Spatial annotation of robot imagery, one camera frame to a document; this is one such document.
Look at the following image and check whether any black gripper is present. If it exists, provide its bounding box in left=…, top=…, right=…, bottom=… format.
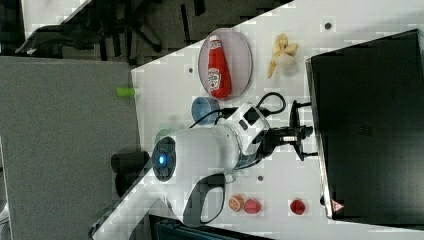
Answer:
left=257, top=125, right=313, bottom=157

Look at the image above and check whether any black toaster oven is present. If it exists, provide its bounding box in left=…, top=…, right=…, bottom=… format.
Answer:
left=306, top=29, right=424, bottom=230

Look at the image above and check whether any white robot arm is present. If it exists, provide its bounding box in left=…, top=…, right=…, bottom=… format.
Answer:
left=89, top=102, right=313, bottom=240

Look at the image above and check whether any red tomato toy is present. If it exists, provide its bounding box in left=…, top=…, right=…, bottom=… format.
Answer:
left=290, top=199, right=306, bottom=215

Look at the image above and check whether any peeled banana toy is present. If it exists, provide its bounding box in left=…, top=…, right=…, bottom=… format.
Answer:
left=267, top=33, right=298, bottom=79

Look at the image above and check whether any red strawberry toy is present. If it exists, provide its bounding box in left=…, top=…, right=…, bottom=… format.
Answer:
left=244, top=198, right=262, bottom=214

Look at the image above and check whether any red ketchup bottle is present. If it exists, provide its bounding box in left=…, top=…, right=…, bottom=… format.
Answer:
left=207, top=35, right=232, bottom=99

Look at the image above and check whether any orange slice toy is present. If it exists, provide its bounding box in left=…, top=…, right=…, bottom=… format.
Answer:
left=228, top=194, right=244, bottom=212

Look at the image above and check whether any blue bowl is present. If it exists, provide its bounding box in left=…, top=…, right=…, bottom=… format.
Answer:
left=191, top=97, right=220, bottom=125

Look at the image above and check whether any green perforated basket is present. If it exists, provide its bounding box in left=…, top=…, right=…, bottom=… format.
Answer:
left=155, top=128, right=176, bottom=143

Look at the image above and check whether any black cylinder cup rear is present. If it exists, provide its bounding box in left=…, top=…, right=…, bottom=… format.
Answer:
left=111, top=151, right=150, bottom=174

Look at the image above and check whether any black cylinder cup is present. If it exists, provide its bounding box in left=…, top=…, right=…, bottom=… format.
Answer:
left=115, top=169, right=145, bottom=197
left=111, top=151, right=150, bottom=174

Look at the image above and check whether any green marker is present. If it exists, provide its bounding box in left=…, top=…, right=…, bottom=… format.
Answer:
left=116, top=87, right=136, bottom=97

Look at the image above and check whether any black cylinder cup front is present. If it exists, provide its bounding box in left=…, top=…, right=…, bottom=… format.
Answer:
left=115, top=169, right=145, bottom=197

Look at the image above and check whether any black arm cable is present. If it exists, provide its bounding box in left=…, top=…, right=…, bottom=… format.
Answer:
left=189, top=91, right=287, bottom=130

